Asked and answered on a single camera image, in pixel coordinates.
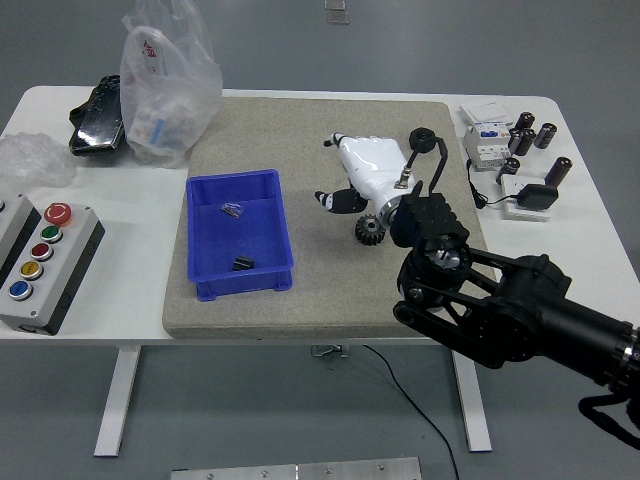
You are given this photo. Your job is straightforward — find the grey five-button control box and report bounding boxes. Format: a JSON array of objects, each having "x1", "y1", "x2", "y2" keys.
[{"x1": 0, "y1": 202, "x2": 106, "y2": 335}]

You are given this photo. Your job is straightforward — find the black glossy pouch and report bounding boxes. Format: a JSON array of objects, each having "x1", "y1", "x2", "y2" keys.
[{"x1": 68, "y1": 74, "x2": 126, "y2": 157}]

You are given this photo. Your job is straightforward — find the white circuit breaker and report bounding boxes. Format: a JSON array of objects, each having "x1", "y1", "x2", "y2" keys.
[{"x1": 462, "y1": 122, "x2": 514, "y2": 174}]

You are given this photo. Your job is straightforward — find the blue plastic box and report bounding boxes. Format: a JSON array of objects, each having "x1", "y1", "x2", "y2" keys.
[{"x1": 185, "y1": 169, "x2": 295, "y2": 304}]

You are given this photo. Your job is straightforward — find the metal under-table bracket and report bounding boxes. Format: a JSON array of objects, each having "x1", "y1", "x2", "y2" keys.
[{"x1": 310, "y1": 343, "x2": 351, "y2": 359}]

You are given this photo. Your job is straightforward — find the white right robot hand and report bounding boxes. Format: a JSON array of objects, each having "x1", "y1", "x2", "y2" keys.
[{"x1": 313, "y1": 132, "x2": 421, "y2": 215}]

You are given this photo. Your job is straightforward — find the large black gear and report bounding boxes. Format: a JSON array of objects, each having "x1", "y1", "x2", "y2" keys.
[{"x1": 354, "y1": 214, "x2": 386, "y2": 247}]

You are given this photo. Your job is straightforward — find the grey-brown mat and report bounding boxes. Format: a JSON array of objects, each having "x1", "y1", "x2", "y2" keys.
[{"x1": 162, "y1": 96, "x2": 505, "y2": 339}]

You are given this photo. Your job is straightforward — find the silver metal plate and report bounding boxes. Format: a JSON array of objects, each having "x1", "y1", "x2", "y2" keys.
[{"x1": 170, "y1": 457, "x2": 423, "y2": 480}]

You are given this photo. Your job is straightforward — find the black floor cable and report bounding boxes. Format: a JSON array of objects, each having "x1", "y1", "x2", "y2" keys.
[{"x1": 362, "y1": 344, "x2": 461, "y2": 480}]

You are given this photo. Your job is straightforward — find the small black nut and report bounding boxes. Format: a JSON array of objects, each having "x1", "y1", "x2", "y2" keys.
[{"x1": 408, "y1": 127, "x2": 441, "y2": 153}]

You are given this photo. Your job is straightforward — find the black power adapter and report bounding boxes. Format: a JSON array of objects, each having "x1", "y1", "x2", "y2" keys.
[{"x1": 514, "y1": 183, "x2": 560, "y2": 211}]

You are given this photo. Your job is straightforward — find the crumpled clear bubble wrap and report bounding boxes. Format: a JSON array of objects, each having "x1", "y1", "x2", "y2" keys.
[{"x1": 0, "y1": 132, "x2": 79, "y2": 189}]

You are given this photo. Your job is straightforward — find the white table leg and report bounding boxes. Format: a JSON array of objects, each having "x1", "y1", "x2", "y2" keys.
[
  {"x1": 449, "y1": 347, "x2": 494, "y2": 454},
  {"x1": 93, "y1": 344, "x2": 142, "y2": 457}
]

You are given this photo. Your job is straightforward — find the clear plastic bag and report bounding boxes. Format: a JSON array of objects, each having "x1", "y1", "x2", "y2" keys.
[{"x1": 119, "y1": 0, "x2": 224, "y2": 169}]

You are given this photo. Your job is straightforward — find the black adapter cord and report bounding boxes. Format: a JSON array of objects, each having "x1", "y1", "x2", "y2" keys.
[{"x1": 465, "y1": 159, "x2": 519, "y2": 209}]

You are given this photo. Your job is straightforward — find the white power socket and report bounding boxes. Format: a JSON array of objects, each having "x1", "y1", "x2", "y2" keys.
[{"x1": 500, "y1": 173, "x2": 554, "y2": 221}]

